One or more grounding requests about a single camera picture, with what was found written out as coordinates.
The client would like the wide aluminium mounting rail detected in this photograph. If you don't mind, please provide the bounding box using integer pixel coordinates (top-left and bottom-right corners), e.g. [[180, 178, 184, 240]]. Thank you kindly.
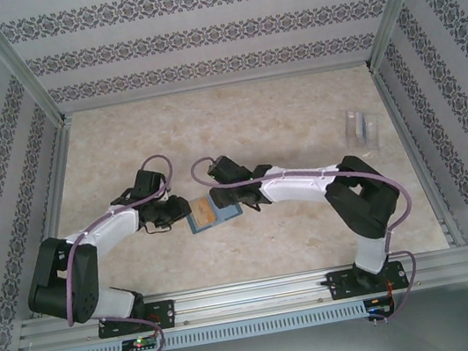
[[13, 244, 468, 351]]

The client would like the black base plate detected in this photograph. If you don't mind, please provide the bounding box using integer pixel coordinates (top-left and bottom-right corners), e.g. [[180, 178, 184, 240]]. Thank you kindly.
[[325, 259, 412, 303], [94, 298, 179, 340]]

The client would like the purple cable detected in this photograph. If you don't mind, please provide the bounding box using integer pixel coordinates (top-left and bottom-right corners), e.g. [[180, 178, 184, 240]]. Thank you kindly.
[[42, 152, 201, 351], [189, 126, 430, 348]]

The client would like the blue leather card holder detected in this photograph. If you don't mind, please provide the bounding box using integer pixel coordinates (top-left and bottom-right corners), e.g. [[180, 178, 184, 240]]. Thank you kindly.
[[183, 190, 246, 236]]

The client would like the gold card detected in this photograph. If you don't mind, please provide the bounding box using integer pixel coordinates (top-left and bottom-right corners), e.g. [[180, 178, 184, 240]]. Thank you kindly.
[[188, 195, 219, 230]]

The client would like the aluminium side rail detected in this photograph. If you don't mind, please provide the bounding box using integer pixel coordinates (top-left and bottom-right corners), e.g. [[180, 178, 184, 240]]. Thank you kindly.
[[370, 56, 466, 255]]

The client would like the slotted grey cable duct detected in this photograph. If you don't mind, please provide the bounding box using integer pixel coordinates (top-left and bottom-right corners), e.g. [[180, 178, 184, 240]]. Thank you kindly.
[[45, 300, 369, 351]]

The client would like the grey patterned card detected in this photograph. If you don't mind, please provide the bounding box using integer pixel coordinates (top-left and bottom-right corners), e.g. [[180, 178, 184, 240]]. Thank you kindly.
[[355, 109, 370, 140]]

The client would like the clear acrylic card stand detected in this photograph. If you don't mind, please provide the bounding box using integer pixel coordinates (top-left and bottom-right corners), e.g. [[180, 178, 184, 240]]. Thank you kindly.
[[340, 104, 384, 154]]

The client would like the small circuit board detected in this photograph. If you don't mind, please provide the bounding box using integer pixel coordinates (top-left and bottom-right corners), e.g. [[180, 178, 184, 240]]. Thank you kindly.
[[121, 334, 160, 351], [364, 295, 398, 318]]

